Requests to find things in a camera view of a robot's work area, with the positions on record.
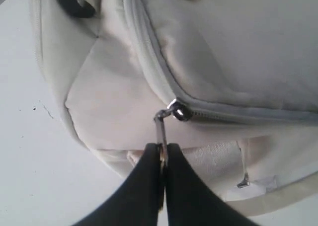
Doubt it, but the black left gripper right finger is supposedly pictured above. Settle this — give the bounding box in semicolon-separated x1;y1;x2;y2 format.
165;144;253;226

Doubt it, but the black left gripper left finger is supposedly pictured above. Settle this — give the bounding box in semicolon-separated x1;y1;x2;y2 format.
75;143;164;226

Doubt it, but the cream fabric duffel bag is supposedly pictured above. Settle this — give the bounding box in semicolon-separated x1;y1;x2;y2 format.
30;0;318;216

